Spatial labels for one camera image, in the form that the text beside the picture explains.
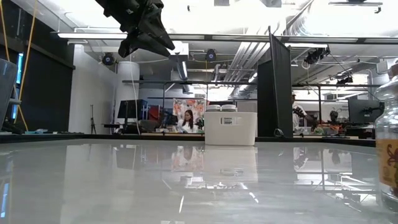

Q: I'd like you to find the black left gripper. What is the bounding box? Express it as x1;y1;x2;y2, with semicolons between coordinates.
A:
95;0;175;58

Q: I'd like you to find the yellow cable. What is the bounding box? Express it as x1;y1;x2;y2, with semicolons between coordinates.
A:
0;0;39;133

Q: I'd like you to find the colourful poster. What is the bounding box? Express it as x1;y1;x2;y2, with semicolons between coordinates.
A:
172;98;206;125

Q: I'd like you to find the round black ceiling device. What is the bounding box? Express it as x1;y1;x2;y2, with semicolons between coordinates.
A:
205;48;218;62
101;52;116;67

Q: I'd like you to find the white cylindrical column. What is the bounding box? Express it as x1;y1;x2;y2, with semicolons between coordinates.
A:
115;60;141;125

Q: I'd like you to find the seated person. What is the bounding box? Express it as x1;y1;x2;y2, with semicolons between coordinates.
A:
177;108;197;134

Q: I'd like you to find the dark background monitor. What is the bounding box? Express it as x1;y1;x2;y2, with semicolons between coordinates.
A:
347;98;386;124

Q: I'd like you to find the black ceiling camera rig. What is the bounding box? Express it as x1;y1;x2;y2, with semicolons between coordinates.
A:
304;46;330;65

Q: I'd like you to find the black partition panel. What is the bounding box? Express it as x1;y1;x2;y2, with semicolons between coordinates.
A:
257;26;294;138

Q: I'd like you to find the black background monitor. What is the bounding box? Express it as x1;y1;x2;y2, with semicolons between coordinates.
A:
117;99;149;125

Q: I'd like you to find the black table frame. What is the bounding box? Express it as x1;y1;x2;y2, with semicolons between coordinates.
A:
0;133;377;147

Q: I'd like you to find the white box ceiling fixture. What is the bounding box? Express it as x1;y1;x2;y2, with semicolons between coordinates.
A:
169;41;190;57

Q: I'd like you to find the standing person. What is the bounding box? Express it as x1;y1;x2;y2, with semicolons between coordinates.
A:
292;91;315;135

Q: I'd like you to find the long ceiling light bar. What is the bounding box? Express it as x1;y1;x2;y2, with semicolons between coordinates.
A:
57;32;398;44

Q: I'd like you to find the small black tripod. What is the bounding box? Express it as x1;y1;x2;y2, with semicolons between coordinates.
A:
89;104;98;135

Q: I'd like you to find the white plastic bin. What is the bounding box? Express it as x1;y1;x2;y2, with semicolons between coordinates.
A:
203;111;258;146

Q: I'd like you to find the glass jar orange label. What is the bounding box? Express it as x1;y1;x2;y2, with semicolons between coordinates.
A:
374;63;398;212

